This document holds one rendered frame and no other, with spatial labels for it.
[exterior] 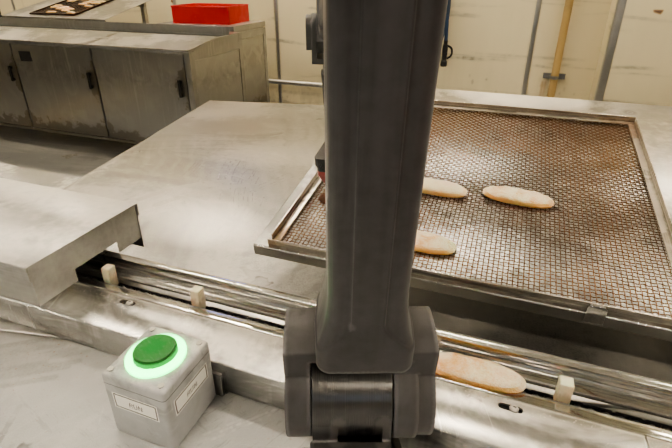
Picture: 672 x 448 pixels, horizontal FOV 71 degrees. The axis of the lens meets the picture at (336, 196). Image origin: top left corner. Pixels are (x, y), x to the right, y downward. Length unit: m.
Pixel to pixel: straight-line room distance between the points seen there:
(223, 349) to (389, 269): 0.32
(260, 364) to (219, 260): 0.28
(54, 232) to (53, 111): 3.34
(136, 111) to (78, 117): 0.54
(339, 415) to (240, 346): 0.22
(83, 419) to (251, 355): 0.17
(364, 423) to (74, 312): 0.40
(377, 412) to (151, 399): 0.22
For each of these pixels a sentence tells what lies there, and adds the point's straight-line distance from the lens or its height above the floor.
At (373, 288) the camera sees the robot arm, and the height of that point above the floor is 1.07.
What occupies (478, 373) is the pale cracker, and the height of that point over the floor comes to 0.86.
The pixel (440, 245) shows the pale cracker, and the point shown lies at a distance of 0.62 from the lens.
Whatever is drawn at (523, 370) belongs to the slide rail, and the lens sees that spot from 0.55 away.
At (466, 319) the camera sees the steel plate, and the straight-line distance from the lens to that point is 0.65.
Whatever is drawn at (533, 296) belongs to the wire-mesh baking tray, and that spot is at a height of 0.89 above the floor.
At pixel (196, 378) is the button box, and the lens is 0.50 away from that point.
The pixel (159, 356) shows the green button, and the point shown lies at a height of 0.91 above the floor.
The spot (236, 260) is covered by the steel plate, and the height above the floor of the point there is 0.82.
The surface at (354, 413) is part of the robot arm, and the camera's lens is 0.34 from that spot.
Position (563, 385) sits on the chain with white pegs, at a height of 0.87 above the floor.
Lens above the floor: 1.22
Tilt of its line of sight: 25 degrees down
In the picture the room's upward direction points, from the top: straight up
